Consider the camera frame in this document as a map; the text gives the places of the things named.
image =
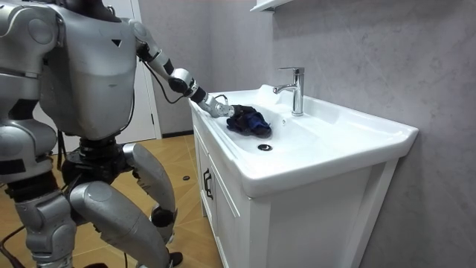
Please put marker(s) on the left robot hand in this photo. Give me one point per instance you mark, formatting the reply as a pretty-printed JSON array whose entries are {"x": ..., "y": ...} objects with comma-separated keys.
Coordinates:
[{"x": 241, "y": 110}]

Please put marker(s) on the dark blue cloth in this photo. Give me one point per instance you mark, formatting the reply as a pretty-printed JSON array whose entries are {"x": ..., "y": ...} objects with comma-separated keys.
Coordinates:
[{"x": 251, "y": 123}]

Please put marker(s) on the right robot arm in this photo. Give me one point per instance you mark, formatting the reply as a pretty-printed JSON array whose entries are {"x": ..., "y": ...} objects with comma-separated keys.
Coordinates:
[{"x": 22, "y": 41}]

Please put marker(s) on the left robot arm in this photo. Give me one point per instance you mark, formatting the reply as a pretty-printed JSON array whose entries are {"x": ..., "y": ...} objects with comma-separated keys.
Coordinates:
[{"x": 182, "y": 80}]

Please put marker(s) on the round metal drain plug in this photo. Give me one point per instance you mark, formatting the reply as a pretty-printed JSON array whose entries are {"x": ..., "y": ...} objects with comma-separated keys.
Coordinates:
[{"x": 264, "y": 147}]

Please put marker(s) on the chrome faucet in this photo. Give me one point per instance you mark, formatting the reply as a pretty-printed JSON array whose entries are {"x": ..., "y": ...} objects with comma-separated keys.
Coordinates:
[{"x": 297, "y": 93}]

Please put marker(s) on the small dark floor disc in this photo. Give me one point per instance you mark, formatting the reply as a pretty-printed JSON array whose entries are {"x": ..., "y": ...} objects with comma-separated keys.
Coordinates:
[{"x": 186, "y": 178}]

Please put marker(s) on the white washbasin cabinet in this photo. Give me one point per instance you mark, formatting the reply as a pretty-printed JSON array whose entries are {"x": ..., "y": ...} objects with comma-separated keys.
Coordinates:
[{"x": 297, "y": 223}]

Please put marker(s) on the robot body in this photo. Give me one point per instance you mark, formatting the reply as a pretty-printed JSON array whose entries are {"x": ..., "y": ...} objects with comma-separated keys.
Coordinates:
[{"x": 89, "y": 74}]

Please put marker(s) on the robot legs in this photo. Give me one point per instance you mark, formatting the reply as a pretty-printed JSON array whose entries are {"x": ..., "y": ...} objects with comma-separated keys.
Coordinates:
[{"x": 119, "y": 216}]

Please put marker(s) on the white wall shelf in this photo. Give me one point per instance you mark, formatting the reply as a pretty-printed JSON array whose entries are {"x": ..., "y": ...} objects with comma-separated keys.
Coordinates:
[{"x": 266, "y": 4}]

